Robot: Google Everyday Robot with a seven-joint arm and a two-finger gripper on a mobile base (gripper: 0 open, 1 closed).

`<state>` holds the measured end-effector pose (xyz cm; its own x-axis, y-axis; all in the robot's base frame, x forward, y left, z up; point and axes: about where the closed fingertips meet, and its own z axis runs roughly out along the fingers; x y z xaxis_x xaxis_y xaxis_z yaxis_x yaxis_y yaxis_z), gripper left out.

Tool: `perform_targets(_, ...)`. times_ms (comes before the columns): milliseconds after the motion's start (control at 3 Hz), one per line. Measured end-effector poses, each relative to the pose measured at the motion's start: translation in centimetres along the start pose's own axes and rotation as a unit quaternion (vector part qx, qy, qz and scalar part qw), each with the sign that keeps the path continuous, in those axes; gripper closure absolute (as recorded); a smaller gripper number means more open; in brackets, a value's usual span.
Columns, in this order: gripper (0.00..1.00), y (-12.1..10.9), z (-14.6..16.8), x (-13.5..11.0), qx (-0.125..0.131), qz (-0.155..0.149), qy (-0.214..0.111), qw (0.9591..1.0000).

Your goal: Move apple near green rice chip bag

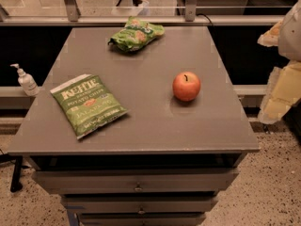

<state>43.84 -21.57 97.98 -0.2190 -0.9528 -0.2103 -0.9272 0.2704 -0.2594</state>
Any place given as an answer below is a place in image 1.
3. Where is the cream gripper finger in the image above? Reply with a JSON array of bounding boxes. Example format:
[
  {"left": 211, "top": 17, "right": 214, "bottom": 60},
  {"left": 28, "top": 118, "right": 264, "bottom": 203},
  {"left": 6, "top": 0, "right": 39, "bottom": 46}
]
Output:
[
  {"left": 258, "top": 60, "right": 301, "bottom": 124},
  {"left": 257, "top": 21, "right": 282, "bottom": 47}
]

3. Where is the red apple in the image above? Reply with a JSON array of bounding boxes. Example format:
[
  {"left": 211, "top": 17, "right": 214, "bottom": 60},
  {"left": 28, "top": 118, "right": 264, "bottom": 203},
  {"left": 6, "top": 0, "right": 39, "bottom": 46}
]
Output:
[{"left": 172, "top": 72, "right": 201, "bottom": 102}]

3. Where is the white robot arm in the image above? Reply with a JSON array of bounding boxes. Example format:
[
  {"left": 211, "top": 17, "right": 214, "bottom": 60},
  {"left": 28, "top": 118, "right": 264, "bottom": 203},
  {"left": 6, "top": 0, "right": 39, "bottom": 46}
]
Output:
[{"left": 258, "top": 0, "right": 301, "bottom": 124}]

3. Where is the green rice chip bag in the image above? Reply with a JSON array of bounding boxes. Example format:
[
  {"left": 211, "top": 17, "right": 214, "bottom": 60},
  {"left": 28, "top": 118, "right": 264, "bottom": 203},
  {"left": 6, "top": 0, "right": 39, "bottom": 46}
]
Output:
[{"left": 108, "top": 16, "right": 165, "bottom": 52}]

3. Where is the green Kettle jalapeno chip bag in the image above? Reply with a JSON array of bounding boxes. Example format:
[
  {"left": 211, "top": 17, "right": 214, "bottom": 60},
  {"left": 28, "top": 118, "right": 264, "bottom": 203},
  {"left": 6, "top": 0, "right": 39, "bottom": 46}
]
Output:
[{"left": 50, "top": 74, "right": 128, "bottom": 139}]

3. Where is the top grey drawer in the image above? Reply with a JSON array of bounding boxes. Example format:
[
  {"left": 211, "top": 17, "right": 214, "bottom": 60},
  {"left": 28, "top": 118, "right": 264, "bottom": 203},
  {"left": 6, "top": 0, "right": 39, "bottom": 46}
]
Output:
[{"left": 33, "top": 168, "right": 239, "bottom": 195}]

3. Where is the grey drawer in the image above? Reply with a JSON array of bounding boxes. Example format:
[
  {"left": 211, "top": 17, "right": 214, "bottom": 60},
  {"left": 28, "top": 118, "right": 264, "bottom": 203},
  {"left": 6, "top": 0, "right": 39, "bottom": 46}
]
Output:
[
  {"left": 33, "top": 168, "right": 239, "bottom": 195},
  {"left": 61, "top": 195, "right": 217, "bottom": 214},
  {"left": 80, "top": 214, "right": 205, "bottom": 226}
]

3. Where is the grey drawer cabinet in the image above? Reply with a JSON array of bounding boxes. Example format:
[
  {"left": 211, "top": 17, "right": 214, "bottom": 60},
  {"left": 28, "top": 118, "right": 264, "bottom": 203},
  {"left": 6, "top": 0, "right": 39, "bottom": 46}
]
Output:
[{"left": 7, "top": 25, "right": 261, "bottom": 226}]

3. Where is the middle grey drawer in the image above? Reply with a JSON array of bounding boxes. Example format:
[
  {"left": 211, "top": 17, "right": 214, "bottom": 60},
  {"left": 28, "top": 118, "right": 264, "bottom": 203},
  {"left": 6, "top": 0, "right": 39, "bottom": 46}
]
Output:
[{"left": 61, "top": 195, "right": 217, "bottom": 214}]

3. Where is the bottom grey drawer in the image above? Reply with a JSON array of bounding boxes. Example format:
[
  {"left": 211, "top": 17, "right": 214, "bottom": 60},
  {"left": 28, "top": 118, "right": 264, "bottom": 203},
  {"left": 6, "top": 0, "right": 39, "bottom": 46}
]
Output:
[{"left": 80, "top": 214, "right": 205, "bottom": 226}]

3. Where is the white pump sanitizer bottle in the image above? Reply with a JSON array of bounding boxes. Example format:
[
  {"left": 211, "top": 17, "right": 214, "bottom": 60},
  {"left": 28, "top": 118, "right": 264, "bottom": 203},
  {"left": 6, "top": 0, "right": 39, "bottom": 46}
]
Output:
[{"left": 11, "top": 63, "right": 40, "bottom": 97}]

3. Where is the black stand leg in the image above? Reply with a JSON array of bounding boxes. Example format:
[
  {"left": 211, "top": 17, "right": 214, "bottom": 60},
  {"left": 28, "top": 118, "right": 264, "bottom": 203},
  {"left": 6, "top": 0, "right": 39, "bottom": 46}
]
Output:
[{"left": 0, "top": 153, "right": 23, "bottom": 193}]

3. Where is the black cable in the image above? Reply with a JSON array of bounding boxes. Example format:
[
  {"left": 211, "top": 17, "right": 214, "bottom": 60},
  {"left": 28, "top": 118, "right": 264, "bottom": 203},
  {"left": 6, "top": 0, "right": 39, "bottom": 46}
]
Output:
[{"left": 197, "top": 12, "right": 215, "bottom": 28}]

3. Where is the metal railing frame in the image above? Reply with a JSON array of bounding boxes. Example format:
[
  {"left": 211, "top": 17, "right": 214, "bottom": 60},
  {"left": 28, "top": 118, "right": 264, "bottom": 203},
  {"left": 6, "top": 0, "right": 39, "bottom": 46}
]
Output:
[{"left": 0, "top": 0, "right": 283, "bottom": 26}]

